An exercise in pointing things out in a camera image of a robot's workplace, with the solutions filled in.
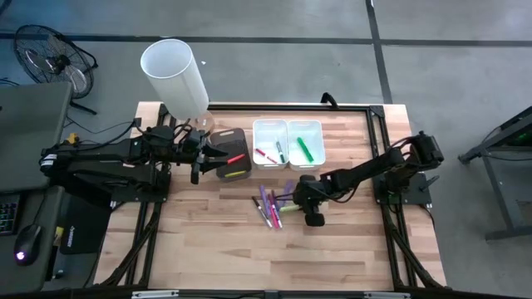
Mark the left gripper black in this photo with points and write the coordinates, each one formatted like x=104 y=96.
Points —
x=195 y=174

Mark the black computer mouse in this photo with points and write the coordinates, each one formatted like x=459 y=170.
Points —
x=28 y=243

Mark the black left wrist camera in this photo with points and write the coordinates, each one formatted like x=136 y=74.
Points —
x=192 y=141

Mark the backlit black keyboard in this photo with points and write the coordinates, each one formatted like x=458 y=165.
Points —
x=8 y=216

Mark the purple highlighter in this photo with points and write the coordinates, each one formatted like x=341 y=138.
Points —
x=287 y=189

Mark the lavender highlighter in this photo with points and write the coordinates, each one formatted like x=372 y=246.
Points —
x=264 y=195

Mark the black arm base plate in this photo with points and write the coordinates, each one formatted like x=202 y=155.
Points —
x=141 y=194
x=415 y=196

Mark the small black block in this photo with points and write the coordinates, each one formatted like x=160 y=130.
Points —
x=136 y=122

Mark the grey monitor back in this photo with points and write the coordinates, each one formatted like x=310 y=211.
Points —
x=33 y=133

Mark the white lamp with wooden base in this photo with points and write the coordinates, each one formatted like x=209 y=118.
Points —
x=174 y=79

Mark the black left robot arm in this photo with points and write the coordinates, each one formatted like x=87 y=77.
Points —
x=104 y=155

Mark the dark metal stand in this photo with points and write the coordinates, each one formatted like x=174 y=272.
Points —
x=500 y=195

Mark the dark brown plastic bin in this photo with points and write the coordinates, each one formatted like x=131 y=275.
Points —
x=232 y=143

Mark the black box with white logo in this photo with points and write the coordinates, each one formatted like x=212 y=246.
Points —
x=83 y=228

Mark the dark green thin marker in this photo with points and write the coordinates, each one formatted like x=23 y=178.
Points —
x=279 y=151

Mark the black floor fan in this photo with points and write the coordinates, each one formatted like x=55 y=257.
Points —
x=54 y=62

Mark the red-orange highlighter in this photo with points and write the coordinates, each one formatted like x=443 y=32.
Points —
x=237 y=158

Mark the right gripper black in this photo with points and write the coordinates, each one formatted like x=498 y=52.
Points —
x=309 y=193

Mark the magenta marker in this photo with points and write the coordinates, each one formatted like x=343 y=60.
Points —
x=273 y=216

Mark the white plastic bin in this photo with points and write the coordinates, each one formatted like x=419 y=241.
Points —
x=266 y=137
x=316 y=137

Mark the black aluminium table frame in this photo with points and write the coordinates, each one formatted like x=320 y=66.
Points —
x=291 y=107

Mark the silver edge bracket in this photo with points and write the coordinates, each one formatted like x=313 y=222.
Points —
x=386 y=295
x=154 y=294

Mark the dark purple marker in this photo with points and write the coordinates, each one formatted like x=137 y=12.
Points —
x=274 y=195

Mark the dark grey side desk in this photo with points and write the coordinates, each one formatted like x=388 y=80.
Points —
x=25 y=278

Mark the maroon thin marker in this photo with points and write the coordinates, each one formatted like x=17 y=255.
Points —
x=278 y=219

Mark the yellow thin marker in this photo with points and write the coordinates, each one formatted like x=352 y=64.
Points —
x=235 y=174

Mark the red thin marker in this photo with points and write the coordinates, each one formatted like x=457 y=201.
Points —
x=266 y=155

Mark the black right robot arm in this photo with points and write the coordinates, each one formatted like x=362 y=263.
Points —
x=365 y=168

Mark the yellow power plug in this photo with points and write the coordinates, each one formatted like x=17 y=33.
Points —
x=72 y=137

